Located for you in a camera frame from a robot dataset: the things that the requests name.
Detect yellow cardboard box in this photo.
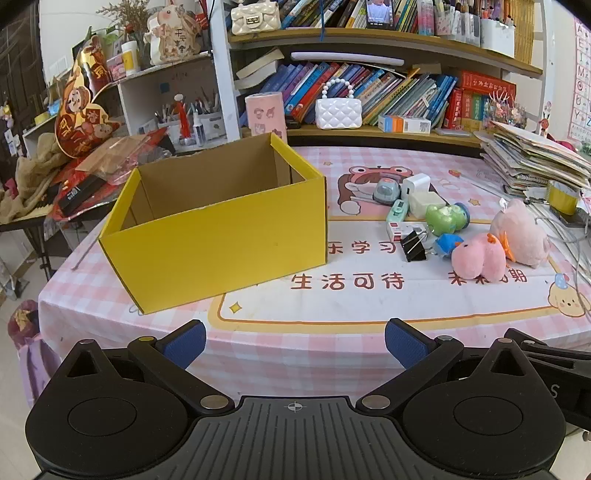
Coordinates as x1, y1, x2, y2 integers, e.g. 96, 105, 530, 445
97, 131, 328, 315

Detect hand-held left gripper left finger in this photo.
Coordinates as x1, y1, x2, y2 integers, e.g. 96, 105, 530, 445
50, 319, 235, 415

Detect brown cardboard sheet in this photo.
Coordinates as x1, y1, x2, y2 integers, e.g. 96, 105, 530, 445
74, 135, 162, 185

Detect red gold cartoon decoration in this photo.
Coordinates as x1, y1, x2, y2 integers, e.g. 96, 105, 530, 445
54, 46, 123, 160

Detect rabbit figurine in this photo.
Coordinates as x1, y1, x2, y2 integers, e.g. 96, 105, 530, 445
145, 2, 204, 65

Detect stack of paper booklets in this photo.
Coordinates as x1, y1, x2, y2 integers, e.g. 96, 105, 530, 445
478, 121, 591, 199

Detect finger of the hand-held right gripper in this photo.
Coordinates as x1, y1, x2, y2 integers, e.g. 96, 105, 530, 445
504, 328, 591, 370

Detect small blue toy figure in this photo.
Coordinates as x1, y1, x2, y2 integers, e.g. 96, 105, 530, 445
434, 233, 464, 259

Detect black rectangular box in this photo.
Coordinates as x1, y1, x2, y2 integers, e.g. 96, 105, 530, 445
58, 175, 110, 216

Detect maroon bag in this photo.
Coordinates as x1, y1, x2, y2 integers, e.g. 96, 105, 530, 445
8, 300, 42, 349

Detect reindeer wall sticker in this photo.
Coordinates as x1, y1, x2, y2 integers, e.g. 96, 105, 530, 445
537, 102, 556, 138

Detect cream quilted handbag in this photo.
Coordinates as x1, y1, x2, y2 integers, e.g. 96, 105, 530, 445
231, 0, 281, 37

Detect pink stationery organizer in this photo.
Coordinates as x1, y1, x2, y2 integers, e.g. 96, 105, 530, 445
434, 0, 482, 47

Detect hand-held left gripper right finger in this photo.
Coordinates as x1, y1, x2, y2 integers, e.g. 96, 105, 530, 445
356, 318, 542, 414

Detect red plastic bag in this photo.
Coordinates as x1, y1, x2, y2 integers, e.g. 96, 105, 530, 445
50, 127, 169, 220

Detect thick beige-paged book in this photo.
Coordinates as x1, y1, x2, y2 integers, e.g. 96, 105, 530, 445
235, 48, 285, 90

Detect white cable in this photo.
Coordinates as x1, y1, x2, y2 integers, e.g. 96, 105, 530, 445
526, 198, 591, 296

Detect white charger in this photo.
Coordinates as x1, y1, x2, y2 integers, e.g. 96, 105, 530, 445
401, 173, 431, 199

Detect white pen cup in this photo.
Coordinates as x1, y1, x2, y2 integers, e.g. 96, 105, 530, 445
194, 95, 227, 141
154, 99, 183, 139

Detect dried flowers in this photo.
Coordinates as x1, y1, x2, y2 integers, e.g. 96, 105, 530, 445
95, 0, 153, 34

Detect yellow tape roll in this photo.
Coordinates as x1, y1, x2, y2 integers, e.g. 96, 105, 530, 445
547, 180, 581, 215

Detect pale plastic ruler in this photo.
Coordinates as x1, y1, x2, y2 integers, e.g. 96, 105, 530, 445
455, 173, 509, 195

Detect white long tube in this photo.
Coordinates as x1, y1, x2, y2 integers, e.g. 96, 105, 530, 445
291, 51, 404, 68

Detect orange blue white carton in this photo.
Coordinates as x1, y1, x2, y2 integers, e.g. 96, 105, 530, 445
378, 114, 432, 134

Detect wooden bookshelf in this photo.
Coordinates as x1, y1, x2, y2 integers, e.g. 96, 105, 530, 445
228, 0, 546, 148

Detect pink checkered tablecloth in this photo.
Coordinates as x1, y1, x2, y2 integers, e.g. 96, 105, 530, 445
30, 145, 591, 407

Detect small white red-label box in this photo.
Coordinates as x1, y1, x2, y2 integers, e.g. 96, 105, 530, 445
387, 220, 428, 241

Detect beige towel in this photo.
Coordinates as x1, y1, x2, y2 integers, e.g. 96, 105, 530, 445
0, 133, 70, 224

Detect white eraser block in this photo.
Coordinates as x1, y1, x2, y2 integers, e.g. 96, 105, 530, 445
409, 191, 446, 217

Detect red tassel ornament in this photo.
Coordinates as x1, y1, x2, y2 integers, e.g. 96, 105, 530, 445
173, 95, 192, 141

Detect black piano keyboard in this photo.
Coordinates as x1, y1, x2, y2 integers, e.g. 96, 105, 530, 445
0, 196, 63, 232

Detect row of shelf books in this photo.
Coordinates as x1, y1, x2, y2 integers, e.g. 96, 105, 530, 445
259, 60, 517, 132
277, 0, 421, 33

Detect green frog toy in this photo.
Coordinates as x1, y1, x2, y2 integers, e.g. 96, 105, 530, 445
425, 202, 471, 237

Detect alphabet wall poster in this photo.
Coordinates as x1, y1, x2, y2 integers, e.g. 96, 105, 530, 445
570, 18, 591, 144

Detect white shelf unit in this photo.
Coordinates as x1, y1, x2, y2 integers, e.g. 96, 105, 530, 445
23, 55, 241, 148

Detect dark wooden door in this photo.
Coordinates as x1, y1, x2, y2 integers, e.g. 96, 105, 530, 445
0, 18, 49, 153

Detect phone with lit screen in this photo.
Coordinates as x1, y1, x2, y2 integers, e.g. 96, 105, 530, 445
366, 0, 397, 31

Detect white jar yellow label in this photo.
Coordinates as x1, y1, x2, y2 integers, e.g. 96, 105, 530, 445
121, 41, 141, 77

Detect large pink plush toy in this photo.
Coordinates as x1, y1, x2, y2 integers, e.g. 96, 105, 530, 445
489, 198, 551, 268

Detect pink cylinder container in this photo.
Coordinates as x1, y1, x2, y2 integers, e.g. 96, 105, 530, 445
245, 91, 288, 144

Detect white quilted handbag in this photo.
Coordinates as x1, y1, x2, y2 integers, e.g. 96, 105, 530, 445
315, 78, 363, 130

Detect black binder clip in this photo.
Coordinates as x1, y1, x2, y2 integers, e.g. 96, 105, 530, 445
400, 229, 439, 263

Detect white pen holder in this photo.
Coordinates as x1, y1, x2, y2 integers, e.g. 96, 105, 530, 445
480, 9, 516, 58

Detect mint green correction tape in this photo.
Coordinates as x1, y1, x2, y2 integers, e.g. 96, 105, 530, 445
385, 199, 411, 223

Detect small pink plush toy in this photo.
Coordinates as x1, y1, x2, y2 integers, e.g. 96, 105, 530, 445
451, 232, 511, 281

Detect thin grey stick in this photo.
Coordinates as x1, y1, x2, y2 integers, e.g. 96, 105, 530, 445
76, 226, 105, 269

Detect grey toy car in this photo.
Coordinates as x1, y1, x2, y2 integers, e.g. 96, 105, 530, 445
372, 178, 402, 205

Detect colourful sequin ornament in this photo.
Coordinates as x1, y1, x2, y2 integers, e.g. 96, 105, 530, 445
485, 90, 528, 130

